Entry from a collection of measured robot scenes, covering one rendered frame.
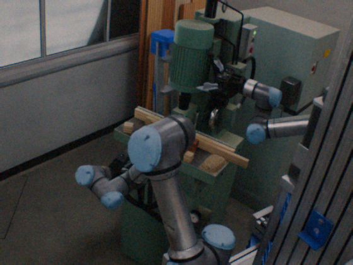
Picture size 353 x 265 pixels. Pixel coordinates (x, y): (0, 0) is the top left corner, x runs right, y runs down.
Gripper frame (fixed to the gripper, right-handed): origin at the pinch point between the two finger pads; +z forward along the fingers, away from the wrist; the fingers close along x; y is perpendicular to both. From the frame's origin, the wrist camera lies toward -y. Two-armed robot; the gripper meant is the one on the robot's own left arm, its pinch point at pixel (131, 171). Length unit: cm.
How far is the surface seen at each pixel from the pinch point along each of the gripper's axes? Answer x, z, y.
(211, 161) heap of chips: 24.8, 23.5, -15.7
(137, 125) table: -23.0, 30.6, -16.7
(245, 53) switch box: 17, 36, -71
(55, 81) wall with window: -127, 71, -20
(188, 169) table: 15.6, 22.9, -8.1
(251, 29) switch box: 18, 30, -83
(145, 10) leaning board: -102, 112, -99
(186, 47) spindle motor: 2, 2, -59
